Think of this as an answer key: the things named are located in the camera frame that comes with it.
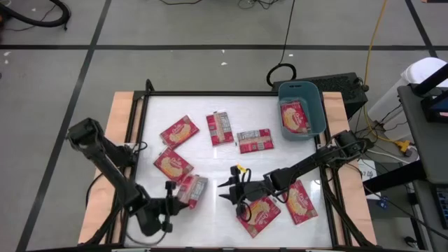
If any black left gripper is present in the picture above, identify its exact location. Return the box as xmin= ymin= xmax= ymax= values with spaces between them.
xmin=146 ymin=181 xmax=190 ymax=233

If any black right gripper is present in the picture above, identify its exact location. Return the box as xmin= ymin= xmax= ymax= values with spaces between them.
xmin=217 ymin=166 xmax=272 ymax=216

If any red popcorn bag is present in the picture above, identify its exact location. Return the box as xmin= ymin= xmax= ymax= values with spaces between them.
xmin=205 ymin=111 xmax=235 ymax=147
xmin=237 ymin=128 xmax=274 ymax=154
xmin=285 ymin=179 xmax=319 ymax=225
xmin=279 ymin=100 xmax=312 ymax=135
xmin=236 ymin=195 xmax=282 ymax=239
xmin=176 ymin=174 xmax=209 ymax=210
xmin=159 ymin=114 xmax=200 ymax=151
xmin=153 ymin=146 xmax=195 ymax=185

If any light wooden side board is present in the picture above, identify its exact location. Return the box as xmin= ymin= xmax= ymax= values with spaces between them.
xmin=77 ymin=91 xmax=144 ymax=245
xmin=321 ymin=91 xmax=378 ymax=246

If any teal plastic basket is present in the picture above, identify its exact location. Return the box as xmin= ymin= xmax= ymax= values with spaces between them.
xmin=277 ymin=80 xmax=327 ymax=142

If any white paper sheet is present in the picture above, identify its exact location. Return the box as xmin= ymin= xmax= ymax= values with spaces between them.
xmin=356 ymin=159 xmax=378 ymax=200

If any black perforated equipment box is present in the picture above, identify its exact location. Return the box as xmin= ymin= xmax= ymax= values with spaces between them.
xmin=272 ymin=71 xmax=369 ymax=120

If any black desk crossbar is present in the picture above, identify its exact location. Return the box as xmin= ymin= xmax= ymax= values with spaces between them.
xmin=362 ymin=160 xmax=426 ymax=195

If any dark grey desk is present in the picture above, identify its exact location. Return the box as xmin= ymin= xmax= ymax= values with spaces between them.
xmin=397 ymin=83 xmax=448 ymax=252

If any dark keyboard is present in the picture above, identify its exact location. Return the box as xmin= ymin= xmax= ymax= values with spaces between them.
xmin=435 ymin=187 xmax=448 ymax=230

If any black and blue device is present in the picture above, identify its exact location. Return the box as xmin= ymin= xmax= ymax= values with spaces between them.
xmin=421 ymin=94 xmax=448 ymax=123

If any white rounded bin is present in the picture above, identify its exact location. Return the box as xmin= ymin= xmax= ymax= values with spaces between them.
xmin=367 ymin=57 xmax=448 ymax=122

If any black bar on desk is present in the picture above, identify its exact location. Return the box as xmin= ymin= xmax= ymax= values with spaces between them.
xmin=412 ymin=62 xmax=448 ymax=97

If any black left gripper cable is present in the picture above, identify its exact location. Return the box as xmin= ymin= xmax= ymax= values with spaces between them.
xmin=124 ymin=223 xmax=169 ymax=246

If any thin black power cable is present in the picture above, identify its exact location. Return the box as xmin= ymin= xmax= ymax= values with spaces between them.
xmin=85 ymin=171 xmax=102 ymax=211

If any black metal table frame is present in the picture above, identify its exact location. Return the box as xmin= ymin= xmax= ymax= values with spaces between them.
xmin=83 ymin=78 xmax=377 ymax=252

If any black looped floor cable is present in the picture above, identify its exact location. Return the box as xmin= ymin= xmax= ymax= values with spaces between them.
xmin=265 ymin=0 xmax=298 ymax=88

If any yellow cable plug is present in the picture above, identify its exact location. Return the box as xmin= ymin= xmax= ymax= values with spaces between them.
xmin=393 ymin=139 xmax=414 ymax=155

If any tangled black cable bundle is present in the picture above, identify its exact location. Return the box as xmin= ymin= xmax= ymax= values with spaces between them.
xmin=237 ymin=0 xmax=284 ymax=11

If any thin black floor cable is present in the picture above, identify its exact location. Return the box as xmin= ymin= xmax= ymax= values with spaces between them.
xmin=157 ymin=0 xmax=206 ymax=6

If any long yellow cable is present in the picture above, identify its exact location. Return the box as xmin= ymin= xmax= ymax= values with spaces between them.
xmin=361 ymin=0 xmax=403 ymax=144

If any thick black hose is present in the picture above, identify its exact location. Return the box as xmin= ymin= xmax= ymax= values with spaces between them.
xmin=0 ymin=0 xmax=72 ymax=31

